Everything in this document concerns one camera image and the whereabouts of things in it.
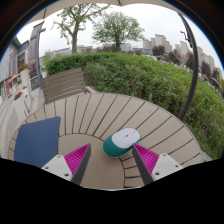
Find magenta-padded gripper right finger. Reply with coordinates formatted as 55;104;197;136
131;142;184;186

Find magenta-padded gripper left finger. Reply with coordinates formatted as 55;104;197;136
41;142;92;186

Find teal and white computer mouse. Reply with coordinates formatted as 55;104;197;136
102;127;142;159

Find blue rectangular mouse pad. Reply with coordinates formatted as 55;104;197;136
13;115;62;169

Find slatted wooden chair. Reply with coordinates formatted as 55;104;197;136
40;67;98;105

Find green hedge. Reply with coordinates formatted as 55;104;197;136
44;51;224;160

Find tall white planter with flowers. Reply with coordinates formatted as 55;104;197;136
17;62;32;88

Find grey storefront building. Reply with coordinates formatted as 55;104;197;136
0;35;30;101

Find grey sign pillar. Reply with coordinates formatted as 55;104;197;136
27;21;47;91

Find distant apartment buildings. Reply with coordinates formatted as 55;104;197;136
142;33;218;78

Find thin-crowned tree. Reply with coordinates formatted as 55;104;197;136
53;3;111;55

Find dense round-crowned tree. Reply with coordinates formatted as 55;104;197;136
91;10;145;53

